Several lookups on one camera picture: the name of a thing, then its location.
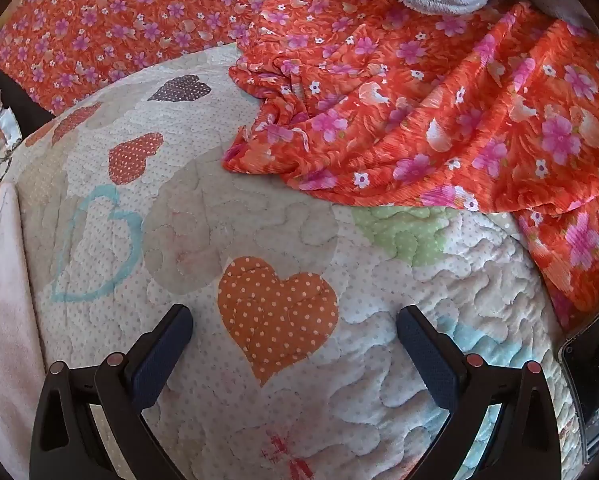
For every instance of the orange floral pillow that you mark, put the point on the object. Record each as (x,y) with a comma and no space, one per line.
(104,10)

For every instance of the orange floral garment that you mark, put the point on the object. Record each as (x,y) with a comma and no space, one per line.
(429,110)

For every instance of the black flat device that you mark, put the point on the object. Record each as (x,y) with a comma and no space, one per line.
(594,385)

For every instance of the heart print quilt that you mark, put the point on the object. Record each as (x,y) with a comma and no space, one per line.
(179,210)

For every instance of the pale pillowcase with orange print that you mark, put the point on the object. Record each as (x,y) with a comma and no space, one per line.
(4,310)

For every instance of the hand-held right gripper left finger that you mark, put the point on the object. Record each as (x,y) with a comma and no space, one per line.
(165,347)

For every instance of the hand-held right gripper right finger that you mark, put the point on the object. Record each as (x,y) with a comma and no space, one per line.
(424,355)

